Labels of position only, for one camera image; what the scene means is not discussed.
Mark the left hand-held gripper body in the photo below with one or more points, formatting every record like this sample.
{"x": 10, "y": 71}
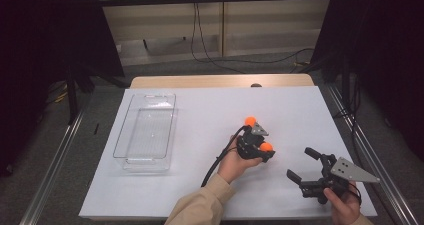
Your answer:
{"x": 251, "y": 141}

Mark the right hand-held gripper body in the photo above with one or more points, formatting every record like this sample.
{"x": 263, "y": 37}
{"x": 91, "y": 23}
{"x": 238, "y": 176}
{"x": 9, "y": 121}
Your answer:
{"x": 348, "y": 171}

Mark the orange ball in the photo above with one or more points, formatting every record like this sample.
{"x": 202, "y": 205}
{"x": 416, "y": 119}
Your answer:
{"x": 266, "y": 147}
{"x": 250, "y": 121}

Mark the clear plastic container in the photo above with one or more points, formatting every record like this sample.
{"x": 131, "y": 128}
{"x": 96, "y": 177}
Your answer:
{"x": 150, "y": 128}

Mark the person's left hand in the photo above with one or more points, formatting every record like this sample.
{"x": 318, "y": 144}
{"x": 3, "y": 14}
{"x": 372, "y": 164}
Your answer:
{"x": 231, "y": 165}

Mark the person's right hand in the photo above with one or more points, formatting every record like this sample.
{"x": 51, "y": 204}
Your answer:
{"x": 345, "y": 210}

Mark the white table cover sheet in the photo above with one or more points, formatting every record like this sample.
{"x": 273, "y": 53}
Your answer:
{"x": 200, "y": 191}

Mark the black stand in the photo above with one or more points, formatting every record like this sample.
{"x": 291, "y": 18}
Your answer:
{"x": 71, "y": 98}
{"x": 346, "y": 85}

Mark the black curtain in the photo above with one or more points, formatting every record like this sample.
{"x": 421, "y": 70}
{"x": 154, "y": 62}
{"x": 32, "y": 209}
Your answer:
{"x": 393, "y": 51}
{"x": 40, "y": 51}

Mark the small black floor object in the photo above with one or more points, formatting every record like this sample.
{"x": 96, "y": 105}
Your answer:
{"x": 96, "y": 128}

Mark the metal floor rail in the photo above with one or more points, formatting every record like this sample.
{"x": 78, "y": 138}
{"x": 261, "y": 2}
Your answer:
{"x": 50, "y": 178}
{"x": 353, "y": 125}

